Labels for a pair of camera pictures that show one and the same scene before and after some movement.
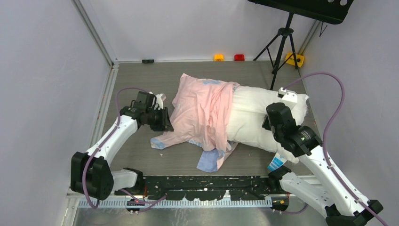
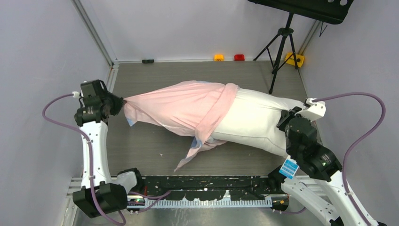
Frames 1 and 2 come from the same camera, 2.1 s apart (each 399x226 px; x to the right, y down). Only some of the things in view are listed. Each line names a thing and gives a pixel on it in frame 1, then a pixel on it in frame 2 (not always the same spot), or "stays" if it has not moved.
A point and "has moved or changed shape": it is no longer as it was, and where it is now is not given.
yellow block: [299, 59] stays
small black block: [147, 61] stays
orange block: [219, 58] stays
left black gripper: [164, 125] to [117, 102]
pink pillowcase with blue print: [200, 117] has moved or changed shape
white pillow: [246, 111] has moved or changed shape
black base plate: [192, 188] stays
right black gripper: [266, 123] to [288, 115]
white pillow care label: [278, 161] to [289, 168]
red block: [239, 57] stays
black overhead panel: [331, 11] stays
